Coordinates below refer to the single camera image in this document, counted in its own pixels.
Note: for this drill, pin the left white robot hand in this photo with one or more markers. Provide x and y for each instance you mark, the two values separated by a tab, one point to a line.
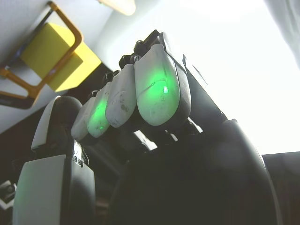
159	98

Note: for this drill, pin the round wooden rod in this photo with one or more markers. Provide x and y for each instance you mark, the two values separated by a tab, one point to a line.
125	6

